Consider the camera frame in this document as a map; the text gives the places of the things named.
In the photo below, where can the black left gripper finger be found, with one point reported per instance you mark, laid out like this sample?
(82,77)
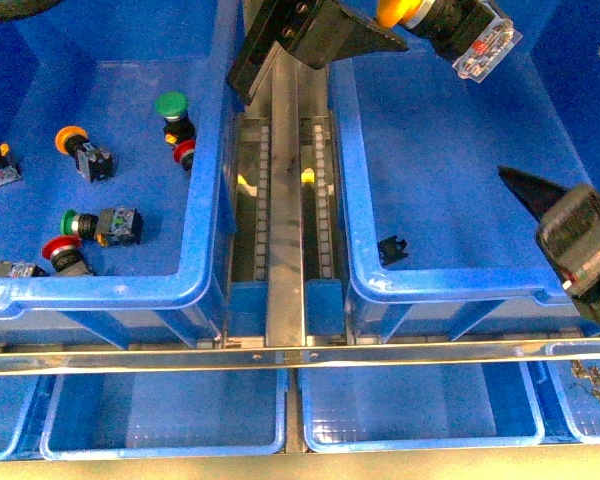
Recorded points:
(316,33)

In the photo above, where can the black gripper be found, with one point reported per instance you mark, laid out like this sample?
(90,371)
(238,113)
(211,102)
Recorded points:
(568,233)

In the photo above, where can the yellow button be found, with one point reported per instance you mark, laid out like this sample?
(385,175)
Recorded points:
(92,162)
(473,35)

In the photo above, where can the blue source bin with buttons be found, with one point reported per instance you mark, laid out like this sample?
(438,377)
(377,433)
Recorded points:
(101,65)

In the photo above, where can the blue empty middle bin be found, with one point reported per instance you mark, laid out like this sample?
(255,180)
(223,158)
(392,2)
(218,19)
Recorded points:
(419,151)

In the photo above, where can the small black plastic clip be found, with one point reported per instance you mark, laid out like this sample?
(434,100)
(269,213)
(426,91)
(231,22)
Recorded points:
(392,250)

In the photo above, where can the green button top right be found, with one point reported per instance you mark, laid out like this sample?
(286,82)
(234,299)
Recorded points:
(173,107)

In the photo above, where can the red button lying right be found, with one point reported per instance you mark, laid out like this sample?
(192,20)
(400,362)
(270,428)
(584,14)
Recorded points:
(183,154)

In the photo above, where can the red button lying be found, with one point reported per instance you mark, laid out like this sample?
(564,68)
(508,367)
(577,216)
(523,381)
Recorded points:
(66,257)
(183,154)

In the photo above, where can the lower blue bin far right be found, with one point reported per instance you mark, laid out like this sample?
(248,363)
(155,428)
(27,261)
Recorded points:
(571,414)

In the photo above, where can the small metal parts in bin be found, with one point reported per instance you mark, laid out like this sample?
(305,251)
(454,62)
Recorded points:
(592,374)

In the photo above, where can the lower blue bin centre right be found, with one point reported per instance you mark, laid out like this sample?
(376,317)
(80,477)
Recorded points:
(369,409)

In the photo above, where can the yellow button lying top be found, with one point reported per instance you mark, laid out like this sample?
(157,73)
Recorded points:
(92,162)

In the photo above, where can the green button lying centre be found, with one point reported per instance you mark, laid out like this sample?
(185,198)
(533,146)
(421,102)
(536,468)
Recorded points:
(119,226)

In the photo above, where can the red button lying front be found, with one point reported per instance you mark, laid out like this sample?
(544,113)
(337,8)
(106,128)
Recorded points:
(66,257)

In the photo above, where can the lower blue bin centre left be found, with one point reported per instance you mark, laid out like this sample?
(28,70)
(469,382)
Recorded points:
(167,414)

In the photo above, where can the lower blue bin far left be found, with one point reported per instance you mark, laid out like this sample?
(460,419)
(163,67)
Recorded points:
(24,401)

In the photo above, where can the metal rack divider rail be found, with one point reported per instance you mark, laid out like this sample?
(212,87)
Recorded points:
(285,321)

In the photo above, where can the metal rack front rail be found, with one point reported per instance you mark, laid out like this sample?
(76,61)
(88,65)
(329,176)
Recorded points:
(331,356)

